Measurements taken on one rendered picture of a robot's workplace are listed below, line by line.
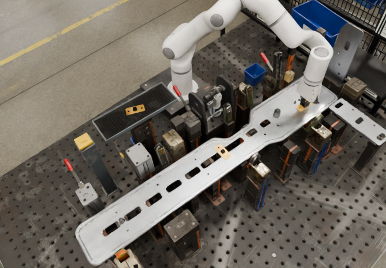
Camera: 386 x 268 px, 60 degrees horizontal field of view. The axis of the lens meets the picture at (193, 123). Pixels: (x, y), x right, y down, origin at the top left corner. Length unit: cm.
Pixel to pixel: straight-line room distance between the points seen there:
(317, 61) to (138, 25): 276
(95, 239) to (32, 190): 68
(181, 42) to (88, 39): 232
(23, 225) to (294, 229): 134
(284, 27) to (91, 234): 112
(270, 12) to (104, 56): 248
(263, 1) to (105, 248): 113
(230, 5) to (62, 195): 127
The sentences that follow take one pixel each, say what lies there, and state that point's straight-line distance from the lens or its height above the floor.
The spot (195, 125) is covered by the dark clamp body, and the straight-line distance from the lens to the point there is 154.
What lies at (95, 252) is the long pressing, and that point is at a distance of 143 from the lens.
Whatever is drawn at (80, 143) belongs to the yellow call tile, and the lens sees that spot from 148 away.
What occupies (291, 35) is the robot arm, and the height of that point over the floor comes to 143.
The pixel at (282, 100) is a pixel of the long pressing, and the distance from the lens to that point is 175.
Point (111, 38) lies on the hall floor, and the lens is 383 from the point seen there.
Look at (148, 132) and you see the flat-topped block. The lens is 162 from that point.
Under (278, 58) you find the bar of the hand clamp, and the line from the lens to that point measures 169.
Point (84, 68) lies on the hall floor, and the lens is 357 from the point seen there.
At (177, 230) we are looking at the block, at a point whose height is 103.
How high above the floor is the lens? 231
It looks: 53 degrees down
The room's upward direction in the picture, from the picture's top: 5 degrees counter-clockwise
